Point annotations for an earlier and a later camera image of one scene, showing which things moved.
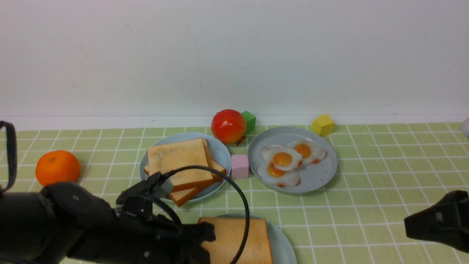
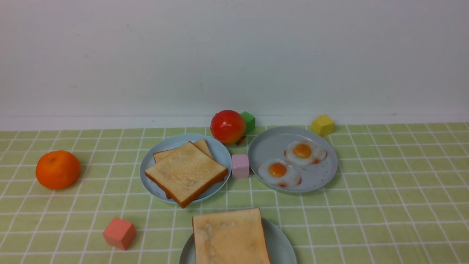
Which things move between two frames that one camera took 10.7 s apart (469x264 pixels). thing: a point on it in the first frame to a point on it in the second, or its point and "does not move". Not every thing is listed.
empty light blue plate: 282,250 does not move
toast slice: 189,153 to 234,237
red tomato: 228,125 does not move
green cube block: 250,120 does not move
